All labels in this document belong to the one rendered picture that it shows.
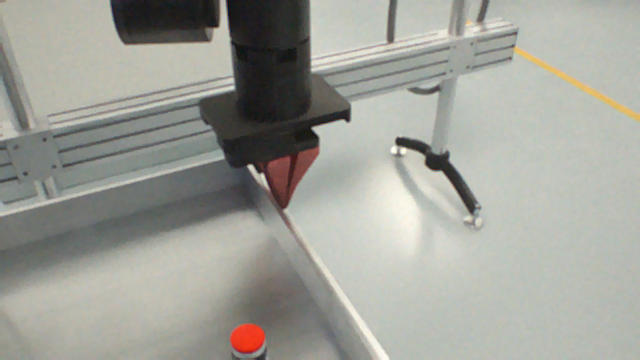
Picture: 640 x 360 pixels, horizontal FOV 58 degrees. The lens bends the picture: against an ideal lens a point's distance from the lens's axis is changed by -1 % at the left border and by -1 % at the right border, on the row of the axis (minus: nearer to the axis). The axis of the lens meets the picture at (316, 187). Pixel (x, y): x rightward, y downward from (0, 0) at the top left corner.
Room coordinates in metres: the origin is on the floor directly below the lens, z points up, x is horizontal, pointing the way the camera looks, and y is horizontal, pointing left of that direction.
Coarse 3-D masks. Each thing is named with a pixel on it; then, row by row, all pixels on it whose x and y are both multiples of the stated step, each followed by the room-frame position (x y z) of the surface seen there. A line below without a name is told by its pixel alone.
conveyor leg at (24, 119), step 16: (0, 0) 1.05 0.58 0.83; (0, 16) 1.08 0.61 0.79; (0, 32) 1.06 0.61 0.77; (0, 48) 1.05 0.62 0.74; (0, 64) 1.05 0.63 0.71; (16, 64) 1.08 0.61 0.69; (0, 80) 1.05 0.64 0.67; (16, 80) 1.06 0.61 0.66; (16, 96) 1.05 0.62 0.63; (16, 112) 1.05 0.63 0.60; (32, 112) 1.07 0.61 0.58; (16, 128) 1.05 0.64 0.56; (32, 128) 1.06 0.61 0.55; (48, 192) 1.05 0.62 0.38
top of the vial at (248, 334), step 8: (240, 328) 0.22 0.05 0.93; (248, 328) 0.22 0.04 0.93; (256, 328) 0.22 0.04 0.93; (232, 336) 0.22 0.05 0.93; (240, 336) 0.22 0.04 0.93; (248, 336) 0.22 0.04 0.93; (256, 336) 0.22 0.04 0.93; (264, 336) 0.22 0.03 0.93; (232, 344) 0.21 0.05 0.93; (240, 344) 0.21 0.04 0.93; (248, 344) 0.21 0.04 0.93; (256, 344) 0.21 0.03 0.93; (240, 352) 0.21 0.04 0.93; (248, 352) 0.21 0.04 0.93
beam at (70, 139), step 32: (480, 32) 1.58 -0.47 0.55; (512, 32) 1.62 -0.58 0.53; (320, 64) 1.37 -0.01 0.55; (352, 64) 1.38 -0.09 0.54; (384, 64) 1.43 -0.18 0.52; (416, 64) 1.47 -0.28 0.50; (448, 64) 1.52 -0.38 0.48; (480, 64) 1.59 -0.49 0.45; (128, 96) 1.20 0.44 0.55; (160, 96) 1.20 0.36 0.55; (192, 96) 1.20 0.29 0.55; (352, 96) 1.39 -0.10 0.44; (0, 128) 1.06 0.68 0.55; (64, 128) 1.07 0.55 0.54; (96, 128) 1.10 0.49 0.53; (128, 128) 1.13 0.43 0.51; (160, 128) 1.16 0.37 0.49; (192, 128) 1.19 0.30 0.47; (0, 160) 1.01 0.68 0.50; (32, 160) 1.03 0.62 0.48; (64, 160) 1.06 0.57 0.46; (96, 160) 1.09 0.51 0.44
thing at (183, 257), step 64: (128, 192) 0.38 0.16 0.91; (192, 192) 0.40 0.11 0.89; (256, 192) 0.39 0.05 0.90; (0, 256) 0.33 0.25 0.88; (64, 256) 0.33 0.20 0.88; (128, 256) 0.33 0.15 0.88; (192, 256) 0.33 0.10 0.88; (256, 256) 0.33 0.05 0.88; (0, 320) 0.26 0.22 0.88; (64, 320) 0.26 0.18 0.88; (128, 320) 0.27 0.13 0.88; (192, 320) 0.27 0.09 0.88; (256, 320) 0.27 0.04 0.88; (320, 320) 0.27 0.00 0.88
